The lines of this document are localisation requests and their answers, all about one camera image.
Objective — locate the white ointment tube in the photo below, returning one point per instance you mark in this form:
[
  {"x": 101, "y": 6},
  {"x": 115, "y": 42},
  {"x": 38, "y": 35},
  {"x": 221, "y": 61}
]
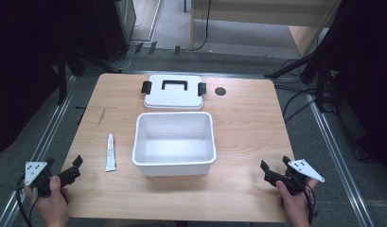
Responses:
[{"x": 110, "y": 154}]

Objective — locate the dark curtain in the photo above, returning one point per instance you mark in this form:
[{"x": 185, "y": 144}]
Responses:
[
  {"x": 367, "y": 78},
  {"x": 21, "y": 63}
]

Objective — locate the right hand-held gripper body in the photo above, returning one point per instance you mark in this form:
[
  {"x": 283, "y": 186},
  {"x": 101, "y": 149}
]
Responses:
[{"x": 303, "y": 168}]

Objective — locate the white plastic storage box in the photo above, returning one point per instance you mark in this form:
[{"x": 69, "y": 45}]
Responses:
[{"x": 173, "y": 148}]

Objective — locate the dark cabinet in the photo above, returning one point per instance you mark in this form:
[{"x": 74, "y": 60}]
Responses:
[{"x": 114, "y": 28}]

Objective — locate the metal floor rail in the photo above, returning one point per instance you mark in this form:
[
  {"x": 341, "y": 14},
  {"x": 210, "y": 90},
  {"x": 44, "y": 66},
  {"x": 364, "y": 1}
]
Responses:
[
  {"x": 39, "y": 151},
  {"x": 336, "y": 157}
]

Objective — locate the black round table grommet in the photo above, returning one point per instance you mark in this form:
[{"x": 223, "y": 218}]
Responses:
[{"x": 220, "y": 91}]

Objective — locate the light wooden furniture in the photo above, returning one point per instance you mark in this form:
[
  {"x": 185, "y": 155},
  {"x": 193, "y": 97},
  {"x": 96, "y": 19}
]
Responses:
[{"x": 260, "y": 14}]

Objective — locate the black metal stand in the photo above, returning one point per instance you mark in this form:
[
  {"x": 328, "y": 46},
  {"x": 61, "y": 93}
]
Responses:
[{"x": 61, "y": 82}]

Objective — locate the person's left hand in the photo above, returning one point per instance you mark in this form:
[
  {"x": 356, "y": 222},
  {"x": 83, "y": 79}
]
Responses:
[{"x": 52, "y": 205}]

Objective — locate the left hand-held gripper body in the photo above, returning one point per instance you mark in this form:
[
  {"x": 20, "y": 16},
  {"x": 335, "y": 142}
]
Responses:
[{"x": 35, "y": 171}]

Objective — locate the person's right hand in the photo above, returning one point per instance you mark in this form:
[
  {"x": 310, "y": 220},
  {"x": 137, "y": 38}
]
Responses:
[{"x": 295, "y": 206}]

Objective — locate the black tripod stand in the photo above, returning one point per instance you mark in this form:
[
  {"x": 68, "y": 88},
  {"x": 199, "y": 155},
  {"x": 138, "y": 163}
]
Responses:
[{"x": 311, "y": 66}]

